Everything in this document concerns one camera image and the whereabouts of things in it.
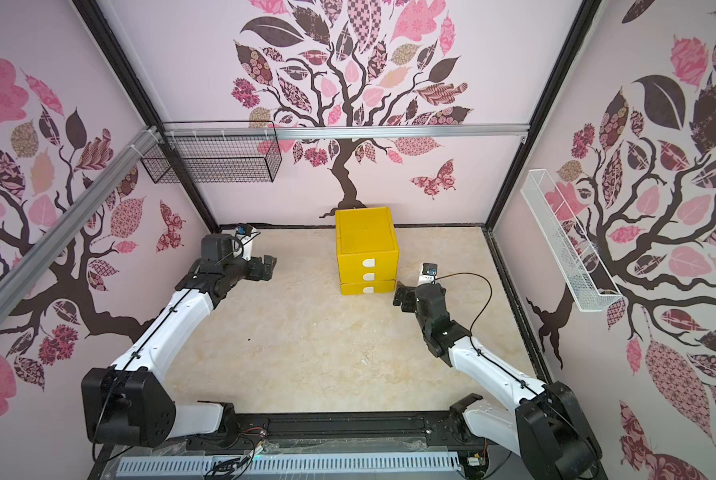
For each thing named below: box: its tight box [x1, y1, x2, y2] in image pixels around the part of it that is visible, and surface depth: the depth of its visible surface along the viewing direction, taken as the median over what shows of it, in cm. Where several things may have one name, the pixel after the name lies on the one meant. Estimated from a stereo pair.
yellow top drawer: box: [338, 250, 399, 273], surface depth 87 cm
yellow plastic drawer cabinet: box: [335, 207, 399, 296], surface depth 91 cm
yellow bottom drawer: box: [340, 280, 396, 296], surface depth 97 cm
